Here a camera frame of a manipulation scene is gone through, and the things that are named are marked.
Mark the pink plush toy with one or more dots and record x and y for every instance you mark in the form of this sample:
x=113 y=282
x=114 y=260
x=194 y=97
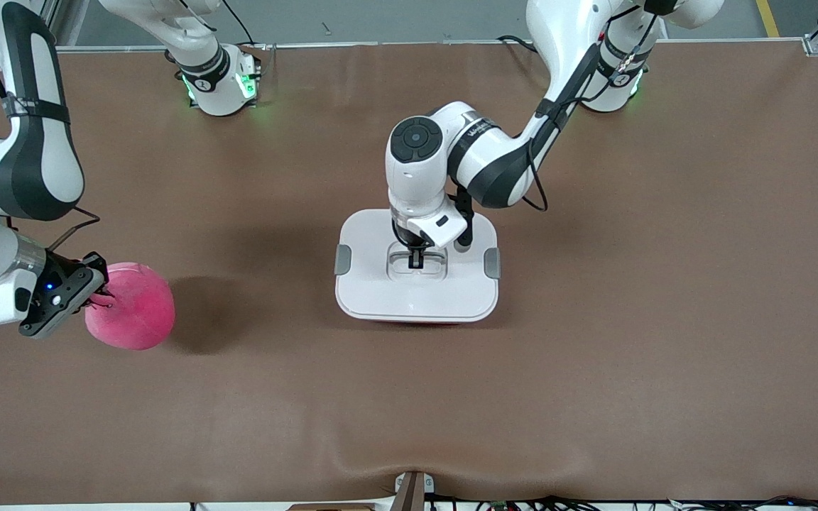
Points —
x=135 y=312

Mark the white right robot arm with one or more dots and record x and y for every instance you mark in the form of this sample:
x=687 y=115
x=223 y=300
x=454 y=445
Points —
x=61 y=177

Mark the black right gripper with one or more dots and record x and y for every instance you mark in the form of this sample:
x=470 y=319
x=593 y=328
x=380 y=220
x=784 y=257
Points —
x=70 y=278

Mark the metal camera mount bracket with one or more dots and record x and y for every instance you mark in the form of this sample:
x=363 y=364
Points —
x=412 y=493

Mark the brown table mat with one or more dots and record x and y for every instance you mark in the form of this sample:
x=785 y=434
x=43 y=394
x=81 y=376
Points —
x=593 y=390

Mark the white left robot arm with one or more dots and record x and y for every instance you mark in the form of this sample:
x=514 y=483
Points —
x=416 y=177

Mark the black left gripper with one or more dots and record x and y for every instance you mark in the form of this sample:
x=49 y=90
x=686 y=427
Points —
x=406 y=238

